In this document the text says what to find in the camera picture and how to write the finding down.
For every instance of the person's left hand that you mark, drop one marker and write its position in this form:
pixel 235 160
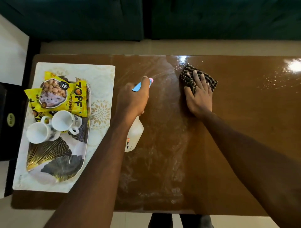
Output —
pixel 131 101

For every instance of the person's right hand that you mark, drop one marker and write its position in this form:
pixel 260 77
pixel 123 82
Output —
pixel 199 101

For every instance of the person's right little finger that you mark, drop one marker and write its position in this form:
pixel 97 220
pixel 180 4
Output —
pixel 211 94

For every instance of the person's left fingers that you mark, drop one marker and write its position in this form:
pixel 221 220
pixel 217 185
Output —
pixel 146 85

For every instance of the person's right middle finger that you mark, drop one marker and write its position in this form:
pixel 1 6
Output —
pixel 202 82

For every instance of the person's right thumb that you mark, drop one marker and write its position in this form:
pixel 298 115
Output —
pixel 188 90

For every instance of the brown checkered cleaning cloth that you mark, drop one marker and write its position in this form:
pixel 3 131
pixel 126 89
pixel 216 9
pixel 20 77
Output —
pixel 188 78

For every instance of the white spray bottle blue trigger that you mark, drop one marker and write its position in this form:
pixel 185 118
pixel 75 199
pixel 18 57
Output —
pixel 134 137

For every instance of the person's left forearm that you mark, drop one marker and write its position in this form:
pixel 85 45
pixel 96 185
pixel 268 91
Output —
pixel 94 178

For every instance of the person's right forearm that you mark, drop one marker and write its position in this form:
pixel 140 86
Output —
pixel 254 159

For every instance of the white floral placemat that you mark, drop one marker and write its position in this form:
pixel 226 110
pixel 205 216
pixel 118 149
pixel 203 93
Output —
pixel 100 112

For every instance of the dark green sofa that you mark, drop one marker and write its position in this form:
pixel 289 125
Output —
pixel 211 18

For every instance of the yellow peanut snack packet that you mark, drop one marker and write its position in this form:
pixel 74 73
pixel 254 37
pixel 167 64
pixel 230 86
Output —
pixel 33 99
pixel 70 98

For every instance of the white patterned cup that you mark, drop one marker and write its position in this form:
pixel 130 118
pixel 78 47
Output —
pixel 64 121
pixel 38 132

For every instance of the leaf pattern serving tray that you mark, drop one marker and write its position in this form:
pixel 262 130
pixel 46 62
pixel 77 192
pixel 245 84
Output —
pixel 56 159

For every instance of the person's legs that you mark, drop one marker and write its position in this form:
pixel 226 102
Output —
pixel 164 220

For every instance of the black box with oval label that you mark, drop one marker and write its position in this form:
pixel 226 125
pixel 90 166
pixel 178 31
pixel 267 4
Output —
pixel 11 122

